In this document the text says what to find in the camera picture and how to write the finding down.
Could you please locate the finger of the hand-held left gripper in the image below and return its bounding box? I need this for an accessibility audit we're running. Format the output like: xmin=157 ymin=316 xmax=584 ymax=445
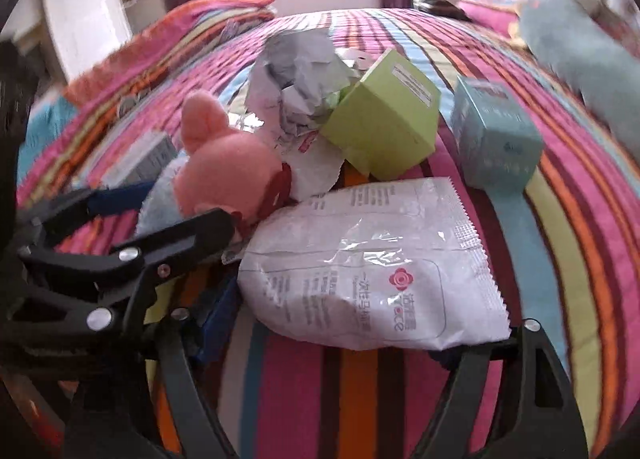
xmin=87 ymin=208 xmax=237 ymax=340
xmin=20 ymin=181 xmax=159 ymax=251

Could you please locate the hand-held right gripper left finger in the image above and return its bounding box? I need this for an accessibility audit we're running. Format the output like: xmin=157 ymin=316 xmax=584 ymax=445
xmin=145 ymin=278 xmax=242 ymax=459

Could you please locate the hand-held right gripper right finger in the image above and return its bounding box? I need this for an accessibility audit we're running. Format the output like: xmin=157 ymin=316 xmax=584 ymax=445
xmin=440 ymin=319 xmax=592 ymax=459

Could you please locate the pink plush toy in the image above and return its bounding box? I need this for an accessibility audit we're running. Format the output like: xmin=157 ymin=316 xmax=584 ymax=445
xmin=135 ymin=89 xmax=296 ymax=241

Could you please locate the white plastic packet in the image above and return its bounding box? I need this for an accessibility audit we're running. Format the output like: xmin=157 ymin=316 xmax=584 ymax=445
xmin=237 ymin=178 xmax=512 ymax=352

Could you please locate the grey cardboard box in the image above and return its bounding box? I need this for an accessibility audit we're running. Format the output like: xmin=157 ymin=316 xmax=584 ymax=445
xmin=100 ymin=131 xmax=178 ymax=190

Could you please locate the crumpled white wrapper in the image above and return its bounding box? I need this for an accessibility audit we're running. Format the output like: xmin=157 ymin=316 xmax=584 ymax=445
xmin=280 ymin=131 xmax=347 ymax=202

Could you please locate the striped colourful blanket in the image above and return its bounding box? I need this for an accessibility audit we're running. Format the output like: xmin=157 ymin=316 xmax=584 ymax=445
xmin=15 ymin=6 xmax=640 ymax=459

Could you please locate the white shelf cabinet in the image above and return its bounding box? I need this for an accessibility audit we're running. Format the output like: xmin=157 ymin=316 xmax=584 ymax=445
xmin=40 ymin=0 xmax=161 ymax=84

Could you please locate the crumpled grey paper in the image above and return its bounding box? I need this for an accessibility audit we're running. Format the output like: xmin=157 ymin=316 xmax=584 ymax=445
xmin=245 ymin=30 xmax=362 ymax=140

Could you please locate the colourful folded quilt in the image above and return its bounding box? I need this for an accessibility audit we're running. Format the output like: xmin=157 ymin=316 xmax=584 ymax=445
xmin=60 ymin=0 xmax=278 ymax=104

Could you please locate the green cardboard box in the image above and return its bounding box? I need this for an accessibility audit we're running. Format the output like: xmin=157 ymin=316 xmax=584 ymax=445
xmin=320 ymin=49 xmax=442 ymax=180

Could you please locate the teal cardboard box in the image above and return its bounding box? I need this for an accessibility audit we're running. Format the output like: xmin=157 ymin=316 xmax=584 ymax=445
xmin=451 ymin=76 xmax=545 ymax=190

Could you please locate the light blue long pillow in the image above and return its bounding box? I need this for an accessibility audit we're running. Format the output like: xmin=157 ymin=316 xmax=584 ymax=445
xmin=517 ymin=0 xmax=640 ymax=160

